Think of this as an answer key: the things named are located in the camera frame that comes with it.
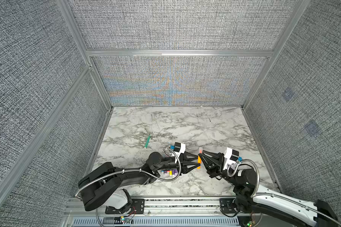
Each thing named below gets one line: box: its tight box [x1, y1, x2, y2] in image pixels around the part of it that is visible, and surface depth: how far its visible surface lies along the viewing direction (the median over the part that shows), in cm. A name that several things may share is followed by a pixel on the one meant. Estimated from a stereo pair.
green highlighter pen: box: [143, 133, 151, 149], surface depth 100 cm
